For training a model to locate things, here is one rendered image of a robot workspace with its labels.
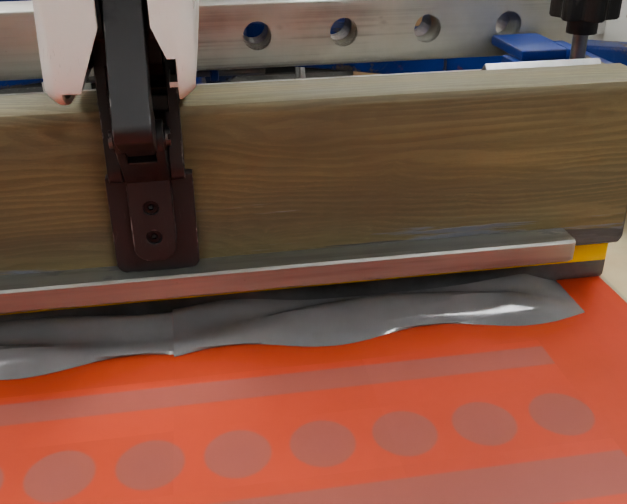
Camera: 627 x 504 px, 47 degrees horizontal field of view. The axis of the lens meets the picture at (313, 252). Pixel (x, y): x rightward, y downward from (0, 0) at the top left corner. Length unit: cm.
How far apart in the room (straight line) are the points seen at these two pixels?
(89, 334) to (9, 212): 6
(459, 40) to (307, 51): 12
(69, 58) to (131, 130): 3
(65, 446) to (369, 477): 10
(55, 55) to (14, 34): 36
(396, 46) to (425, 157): 32
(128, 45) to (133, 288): 10
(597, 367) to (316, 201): 13
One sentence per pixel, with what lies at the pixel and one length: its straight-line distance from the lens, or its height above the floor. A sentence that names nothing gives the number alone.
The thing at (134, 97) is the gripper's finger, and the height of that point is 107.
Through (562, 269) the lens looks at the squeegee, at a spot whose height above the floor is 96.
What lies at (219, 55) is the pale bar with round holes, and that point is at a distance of 59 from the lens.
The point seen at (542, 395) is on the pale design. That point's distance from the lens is 29.
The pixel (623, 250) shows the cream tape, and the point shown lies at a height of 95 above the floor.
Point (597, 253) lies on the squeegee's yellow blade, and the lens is 37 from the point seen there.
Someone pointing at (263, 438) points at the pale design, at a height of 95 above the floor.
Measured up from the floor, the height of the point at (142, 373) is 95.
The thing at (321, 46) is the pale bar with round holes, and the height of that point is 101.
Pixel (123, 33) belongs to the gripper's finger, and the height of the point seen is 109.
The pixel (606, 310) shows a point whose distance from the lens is 35.
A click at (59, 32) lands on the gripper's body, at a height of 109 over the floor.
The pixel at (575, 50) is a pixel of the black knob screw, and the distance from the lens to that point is 54.
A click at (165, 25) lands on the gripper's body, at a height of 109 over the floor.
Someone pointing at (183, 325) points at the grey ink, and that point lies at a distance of 32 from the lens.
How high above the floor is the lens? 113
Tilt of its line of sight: 28 degrees down
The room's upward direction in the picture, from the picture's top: 1 degrees counter-clockwise
